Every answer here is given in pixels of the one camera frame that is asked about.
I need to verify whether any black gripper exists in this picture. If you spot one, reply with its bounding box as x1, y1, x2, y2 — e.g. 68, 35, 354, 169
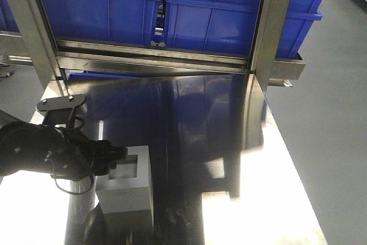
61, 130, 127, 176

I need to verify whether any gray hollow cube base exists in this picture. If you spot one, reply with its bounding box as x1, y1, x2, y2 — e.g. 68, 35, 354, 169
96, 145, 153, 213

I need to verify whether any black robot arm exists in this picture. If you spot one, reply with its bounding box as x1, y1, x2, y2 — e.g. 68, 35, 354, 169
1, 122, 127, 181

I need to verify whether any blue bin left on shelf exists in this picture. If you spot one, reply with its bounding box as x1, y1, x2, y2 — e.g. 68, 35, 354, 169
42, 0, 163, 45

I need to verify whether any blue bin on shelf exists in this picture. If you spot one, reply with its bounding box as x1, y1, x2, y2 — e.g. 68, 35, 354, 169
164, 0, 322, 59
42, 0, 163, 45

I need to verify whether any blue bin right on shelf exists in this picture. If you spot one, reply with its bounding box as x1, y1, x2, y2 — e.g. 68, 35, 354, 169
164, 0, 322, 59

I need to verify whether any stainless steel shelf rack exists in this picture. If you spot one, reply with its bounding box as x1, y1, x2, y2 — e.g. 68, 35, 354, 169
0, 0, 306, 99

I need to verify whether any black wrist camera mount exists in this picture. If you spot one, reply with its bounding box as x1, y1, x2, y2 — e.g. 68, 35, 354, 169
37, 94, 87, 130

